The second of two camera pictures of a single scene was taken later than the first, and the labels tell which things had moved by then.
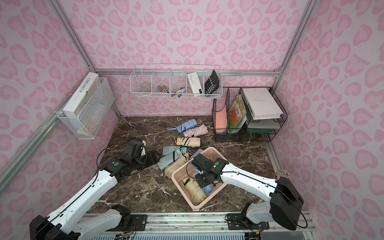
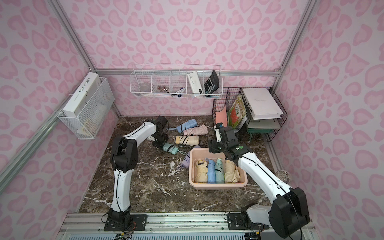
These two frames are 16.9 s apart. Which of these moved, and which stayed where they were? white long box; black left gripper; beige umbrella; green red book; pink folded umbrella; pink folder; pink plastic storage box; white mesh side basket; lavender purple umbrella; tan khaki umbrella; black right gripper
Moved: lavender purple umbrella; pink plastic storage box; tan khaki umbrella; beige umbrella; black left gripper; black right gripper
Stayed: green red book; pink folded umbrella; pink folder; white mesh side basket; white long box
